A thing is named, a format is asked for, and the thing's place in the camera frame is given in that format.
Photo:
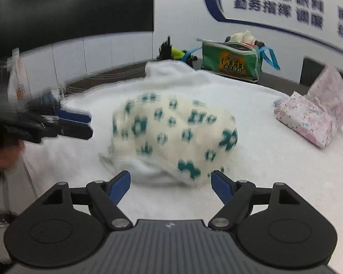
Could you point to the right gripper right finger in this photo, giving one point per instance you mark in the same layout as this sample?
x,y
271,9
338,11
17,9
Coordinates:
x,y
236,196

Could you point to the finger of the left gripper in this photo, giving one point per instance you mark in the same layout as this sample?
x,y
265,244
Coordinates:
x,y
60,112
66,128

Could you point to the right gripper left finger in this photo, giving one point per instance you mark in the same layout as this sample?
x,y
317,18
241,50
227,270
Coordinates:
x,y
104,200

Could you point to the cream garment green flowers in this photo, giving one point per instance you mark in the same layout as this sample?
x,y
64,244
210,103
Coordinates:
x,y
165,139

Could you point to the person's left hand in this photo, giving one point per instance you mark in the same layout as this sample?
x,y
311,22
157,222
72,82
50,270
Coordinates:
x,y
9,155

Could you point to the pink floral folded garment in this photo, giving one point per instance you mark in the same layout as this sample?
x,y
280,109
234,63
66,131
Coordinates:
x,y
318,114

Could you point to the black walkie-talkie radio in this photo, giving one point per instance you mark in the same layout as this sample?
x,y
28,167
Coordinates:
x,y
165,50

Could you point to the yellow-green object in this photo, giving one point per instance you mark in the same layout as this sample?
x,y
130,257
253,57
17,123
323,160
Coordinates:
x,y
177,54

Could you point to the green zippered storage bag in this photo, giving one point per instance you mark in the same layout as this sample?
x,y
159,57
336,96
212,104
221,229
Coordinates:
x,y
237,60

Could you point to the black office chair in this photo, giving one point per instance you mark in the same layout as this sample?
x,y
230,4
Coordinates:
x,y
311,69

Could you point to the cream garment inside bag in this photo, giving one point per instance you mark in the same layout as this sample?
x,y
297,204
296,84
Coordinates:
x,y
244,37

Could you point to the large black wall screen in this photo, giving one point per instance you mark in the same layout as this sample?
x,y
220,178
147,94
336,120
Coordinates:
x,y
30,24

